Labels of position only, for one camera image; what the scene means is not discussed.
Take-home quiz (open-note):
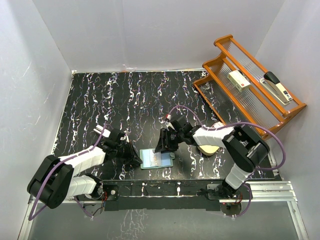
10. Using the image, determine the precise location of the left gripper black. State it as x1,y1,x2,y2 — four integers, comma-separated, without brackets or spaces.
114,140,142,166

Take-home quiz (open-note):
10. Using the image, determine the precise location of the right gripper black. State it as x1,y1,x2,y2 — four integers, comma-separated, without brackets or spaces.
156,128,184,153

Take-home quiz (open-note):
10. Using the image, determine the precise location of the single credit card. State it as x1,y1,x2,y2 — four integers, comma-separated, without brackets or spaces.
150,152,162,167

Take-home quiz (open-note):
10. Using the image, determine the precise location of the green card holder wallet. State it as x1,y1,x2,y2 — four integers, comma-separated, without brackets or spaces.
139,148,175,170

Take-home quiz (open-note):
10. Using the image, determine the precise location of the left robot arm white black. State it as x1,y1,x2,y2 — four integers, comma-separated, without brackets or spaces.
27,125,143,209

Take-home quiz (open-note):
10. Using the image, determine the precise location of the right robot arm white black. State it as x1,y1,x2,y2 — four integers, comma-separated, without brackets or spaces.
154,116,270,199

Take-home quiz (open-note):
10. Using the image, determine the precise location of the small white black stapler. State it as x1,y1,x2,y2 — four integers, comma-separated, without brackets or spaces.
94,125,111,138

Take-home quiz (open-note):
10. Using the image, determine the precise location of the beige oval tray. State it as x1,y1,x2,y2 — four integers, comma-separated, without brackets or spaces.
197,145,220,157

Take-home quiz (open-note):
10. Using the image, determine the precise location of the white staples box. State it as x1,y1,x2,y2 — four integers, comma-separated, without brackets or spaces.
227,70,251,92

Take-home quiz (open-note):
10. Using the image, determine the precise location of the orange wooden shelf rack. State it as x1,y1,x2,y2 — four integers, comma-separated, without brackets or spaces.
193,34,307,134

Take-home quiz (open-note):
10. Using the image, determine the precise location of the white black stapler on rack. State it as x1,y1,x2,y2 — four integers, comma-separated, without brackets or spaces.
259,71,293,106

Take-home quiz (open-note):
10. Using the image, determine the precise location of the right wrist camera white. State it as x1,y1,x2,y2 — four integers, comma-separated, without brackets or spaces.
165,114,175,131

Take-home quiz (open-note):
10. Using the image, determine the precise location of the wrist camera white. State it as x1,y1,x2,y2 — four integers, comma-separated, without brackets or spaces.
120,130,130,142
165,114,175,131

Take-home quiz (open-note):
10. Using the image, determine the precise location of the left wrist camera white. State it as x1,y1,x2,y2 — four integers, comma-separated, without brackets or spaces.
120,130,130,142

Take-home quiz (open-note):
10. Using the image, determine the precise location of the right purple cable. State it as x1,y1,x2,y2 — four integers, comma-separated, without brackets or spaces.
166,105,287,218

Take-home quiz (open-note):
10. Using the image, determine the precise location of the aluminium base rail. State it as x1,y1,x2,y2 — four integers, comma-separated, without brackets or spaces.
20,180,309,240

